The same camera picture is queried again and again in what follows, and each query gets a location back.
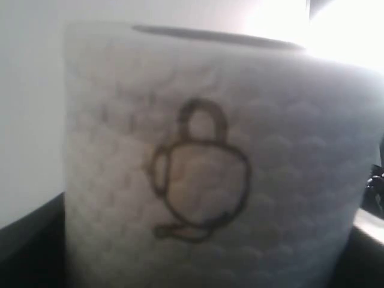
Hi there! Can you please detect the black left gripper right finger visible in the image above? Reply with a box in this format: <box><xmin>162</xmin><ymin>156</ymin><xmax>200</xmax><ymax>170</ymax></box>
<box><xmin>332</xmin><ymin>227</ymin><xmax>383</xmax><ymax>287</ymax></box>

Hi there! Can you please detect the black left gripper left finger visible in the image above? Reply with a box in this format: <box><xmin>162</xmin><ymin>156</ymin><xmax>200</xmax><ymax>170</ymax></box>
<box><xmin>1</xmin><ymin>193</ymin><xmax>67</xmax><ymax>287</ymax></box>

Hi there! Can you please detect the white printed paper towel roll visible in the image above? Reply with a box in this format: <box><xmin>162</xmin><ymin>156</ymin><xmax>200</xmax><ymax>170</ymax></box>
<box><xmin>63</xmin><ymin>21</ymin><xmax>383</xmax><ymax>287</ymax></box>

